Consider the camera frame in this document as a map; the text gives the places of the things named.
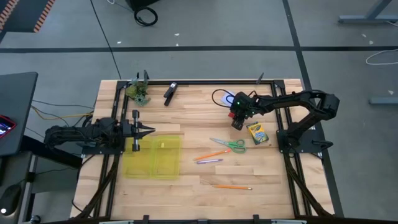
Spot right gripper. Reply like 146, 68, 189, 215
229, 91, 259, 131

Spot black mat orange striped edges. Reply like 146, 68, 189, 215
0, 0, 57, 34

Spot red cased device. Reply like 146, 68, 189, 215
0, 114, 17, 139

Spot black side desk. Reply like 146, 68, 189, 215
0, 72, 39, 157

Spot yellow green crayon box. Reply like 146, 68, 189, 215
246, 121, 270, 146

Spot plain wooden pencil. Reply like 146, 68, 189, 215
212, 184, 253, 191

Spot black computer mouse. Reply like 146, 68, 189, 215
0, 184, 23, 217

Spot black cable loop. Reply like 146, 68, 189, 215
211, 88, 238, 110

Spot white floor cable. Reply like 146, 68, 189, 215
365, 48, 398, 66

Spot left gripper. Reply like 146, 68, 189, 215
119, 109, 156, 152

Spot purple pen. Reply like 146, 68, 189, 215
196, 158, 224, 165

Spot green handled scissors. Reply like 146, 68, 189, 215
209, 138, 248, 154

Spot coiled black floor cable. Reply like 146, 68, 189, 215
134, 6, 159, 27

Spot short grey table foot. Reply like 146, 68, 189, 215
369, 96, 398, 106

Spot small artificial green plant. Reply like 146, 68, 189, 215
125, 77, 152, 107

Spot long grey table foot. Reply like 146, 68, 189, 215
338, 0, 398, 25

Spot pencil with orange-red cap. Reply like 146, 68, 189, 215
193, 148, 233, 162

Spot transparent yellow pencil case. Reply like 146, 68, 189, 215
122, 134, 182, 181

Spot yellow cable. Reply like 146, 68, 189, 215
30, 105, 95, 121

